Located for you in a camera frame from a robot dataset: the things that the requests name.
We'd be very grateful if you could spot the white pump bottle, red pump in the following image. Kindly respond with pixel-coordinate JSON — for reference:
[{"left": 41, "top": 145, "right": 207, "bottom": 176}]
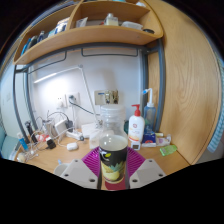
[{"left": 128, "top": 103, "right": 146, "bottom": 151}]

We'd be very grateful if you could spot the clear bottle with pineapple label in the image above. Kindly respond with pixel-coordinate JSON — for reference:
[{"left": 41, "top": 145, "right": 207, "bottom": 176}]
[{"left": 98, "top": 103, "right": 129, "bottom": 184}]

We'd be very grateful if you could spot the white paper bag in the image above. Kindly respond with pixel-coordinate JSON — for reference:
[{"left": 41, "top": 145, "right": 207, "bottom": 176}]
[{"left": 89, "top": 128, "right": 103, "bottom": 149}]

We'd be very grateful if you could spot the brown tree figure toy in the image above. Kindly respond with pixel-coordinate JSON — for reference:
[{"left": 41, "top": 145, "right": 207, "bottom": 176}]
[{"left": 104, "top": 89, "right": 120, "bottom": 106}]

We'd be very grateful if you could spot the white desk lamp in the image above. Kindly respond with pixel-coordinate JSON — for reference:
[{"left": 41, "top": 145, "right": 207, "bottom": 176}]
[{"left": 33, "top": 64, "right": 103, "bottom": 128}]

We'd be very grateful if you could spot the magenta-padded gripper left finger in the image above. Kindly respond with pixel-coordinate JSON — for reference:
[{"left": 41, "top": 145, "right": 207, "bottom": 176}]
[{"left": 59, "top": 146, "right": 104, "bottom": 190}]

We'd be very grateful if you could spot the green plastic pouch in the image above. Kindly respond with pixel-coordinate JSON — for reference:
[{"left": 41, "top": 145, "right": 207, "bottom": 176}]
[{"left": 159, "top": 144, "right": 179, "bottom": 157}]

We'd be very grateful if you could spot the black electric shaver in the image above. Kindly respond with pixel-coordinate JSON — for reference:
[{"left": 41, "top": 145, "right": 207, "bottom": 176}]
[{"left": 24, "top": 120, "right": 38, "bottom": 144}]

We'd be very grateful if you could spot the white power adapter block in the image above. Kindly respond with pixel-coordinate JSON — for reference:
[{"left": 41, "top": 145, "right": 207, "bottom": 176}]
[{"left": 53, "top": 119, "right": 69, "bottom": 136}]

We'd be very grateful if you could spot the small black charger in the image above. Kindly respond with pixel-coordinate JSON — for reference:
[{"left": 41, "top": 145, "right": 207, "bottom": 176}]
[{"left": 45, "top": 138, "right": 57, "bottom": 150}]

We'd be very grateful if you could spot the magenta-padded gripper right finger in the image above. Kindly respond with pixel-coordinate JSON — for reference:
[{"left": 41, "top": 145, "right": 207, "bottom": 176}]
[{"left": 124, "top": 146, "right": 167, "bottom": 190}]

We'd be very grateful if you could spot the small blue box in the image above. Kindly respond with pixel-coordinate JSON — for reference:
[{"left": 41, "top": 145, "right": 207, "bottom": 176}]
[{"left": 142, "top": 131, "right": 157, "bottom": 145}]

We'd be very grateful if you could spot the white power strip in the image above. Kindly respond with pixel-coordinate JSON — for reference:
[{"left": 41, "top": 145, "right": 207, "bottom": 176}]
[{"left": 65, "top": 129, "right": 84, "bottom": 141}]

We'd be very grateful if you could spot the wooden shelf unit with items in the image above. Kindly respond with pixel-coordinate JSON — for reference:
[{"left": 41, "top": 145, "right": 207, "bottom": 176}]
[{"left": 13, "top": 0, "right": 164, "bottom": 66}]

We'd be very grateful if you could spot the clear squeeze bottle, blue cap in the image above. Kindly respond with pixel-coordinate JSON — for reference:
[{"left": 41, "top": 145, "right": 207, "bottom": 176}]
[{"left": 142, "top": 87, "right": 158, "bottom": 134}]

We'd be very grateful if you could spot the light blue bed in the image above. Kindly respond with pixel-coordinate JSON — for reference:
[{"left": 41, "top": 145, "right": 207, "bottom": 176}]
[{"left": 0, "top": 126, "right": 21, "bottom": 159}]

